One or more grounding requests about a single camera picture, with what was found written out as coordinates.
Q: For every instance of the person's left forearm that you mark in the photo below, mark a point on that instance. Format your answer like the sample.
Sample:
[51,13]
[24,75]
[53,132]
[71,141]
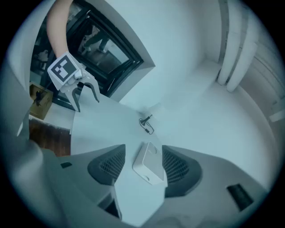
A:
[56,29]

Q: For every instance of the brown cardboard box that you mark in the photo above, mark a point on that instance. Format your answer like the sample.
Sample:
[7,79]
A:
[42,104]

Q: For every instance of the white storage box with tray top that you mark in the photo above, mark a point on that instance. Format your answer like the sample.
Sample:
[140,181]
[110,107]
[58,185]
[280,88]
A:
[153,160]

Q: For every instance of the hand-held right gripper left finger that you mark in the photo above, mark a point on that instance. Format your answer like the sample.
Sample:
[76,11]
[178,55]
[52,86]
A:
[107,164]

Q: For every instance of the white ceiling pipe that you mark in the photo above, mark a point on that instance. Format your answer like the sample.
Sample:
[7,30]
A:
[225,73]
[236,78]

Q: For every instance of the dark framed window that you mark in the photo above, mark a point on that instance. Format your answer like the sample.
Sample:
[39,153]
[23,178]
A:
[107,44]

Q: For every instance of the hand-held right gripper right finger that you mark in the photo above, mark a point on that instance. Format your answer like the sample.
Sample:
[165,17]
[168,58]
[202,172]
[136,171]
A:
[178,169]

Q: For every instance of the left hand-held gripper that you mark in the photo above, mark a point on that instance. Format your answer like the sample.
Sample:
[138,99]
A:
[63,71]

